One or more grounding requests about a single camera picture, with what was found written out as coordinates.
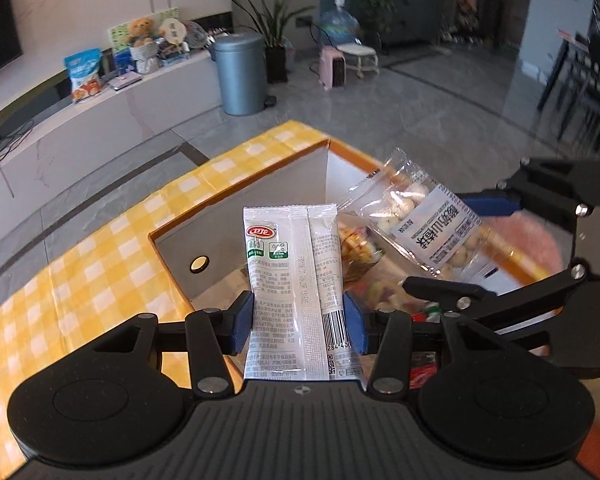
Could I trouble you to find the white yam balls bag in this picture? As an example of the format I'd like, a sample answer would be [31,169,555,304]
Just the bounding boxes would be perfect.
[338,148,491,283]

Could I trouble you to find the colourful veggie chips bag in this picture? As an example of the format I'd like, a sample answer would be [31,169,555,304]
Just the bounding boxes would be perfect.
[349,280,425,314]

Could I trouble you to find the yellow blue chips bag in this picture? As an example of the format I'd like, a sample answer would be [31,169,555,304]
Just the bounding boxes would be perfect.
[338,222,384,284]

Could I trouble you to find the white long snack packet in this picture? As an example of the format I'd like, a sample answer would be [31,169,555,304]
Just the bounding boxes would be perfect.
[242,204,365,382]

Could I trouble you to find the pink plastic bag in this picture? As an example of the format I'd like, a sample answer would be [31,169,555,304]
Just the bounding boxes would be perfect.
[483,211,565,284]

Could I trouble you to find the orange cardboard box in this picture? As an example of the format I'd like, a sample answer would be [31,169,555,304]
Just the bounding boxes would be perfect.
[148,138,600,480]

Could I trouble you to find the yellow checkered tablecloth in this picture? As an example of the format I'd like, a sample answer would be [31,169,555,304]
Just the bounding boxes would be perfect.
[0,122,328,479]

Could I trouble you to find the white round stool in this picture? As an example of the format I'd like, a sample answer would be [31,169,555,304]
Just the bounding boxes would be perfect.
[337,42,380,79]

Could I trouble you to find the pink small heater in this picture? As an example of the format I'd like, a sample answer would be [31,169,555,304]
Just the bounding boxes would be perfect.
[320,47,347,90]

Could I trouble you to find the dark cabinet with plants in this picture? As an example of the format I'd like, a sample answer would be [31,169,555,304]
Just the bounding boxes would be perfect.
[354,0,462,53]

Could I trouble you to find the water jug with pump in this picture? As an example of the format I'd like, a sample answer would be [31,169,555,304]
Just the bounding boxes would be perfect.
[318,0,360,47]

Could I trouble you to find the white marble tv console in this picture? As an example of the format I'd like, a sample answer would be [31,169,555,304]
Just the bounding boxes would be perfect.
[0,51,221,240]

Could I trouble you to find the blue grey trash bin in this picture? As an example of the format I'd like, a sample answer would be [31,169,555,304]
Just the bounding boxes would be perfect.
[211,30,268,116]

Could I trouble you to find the tall floor plant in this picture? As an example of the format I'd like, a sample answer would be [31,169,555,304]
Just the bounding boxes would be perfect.
[230,0,315,84]

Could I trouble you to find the blue snack bag on console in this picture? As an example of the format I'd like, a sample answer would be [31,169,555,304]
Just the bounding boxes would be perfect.
[64,49,102,103]

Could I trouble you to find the teddy bear toy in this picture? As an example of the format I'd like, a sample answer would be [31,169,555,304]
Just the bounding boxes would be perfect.
[126,18,159,75]

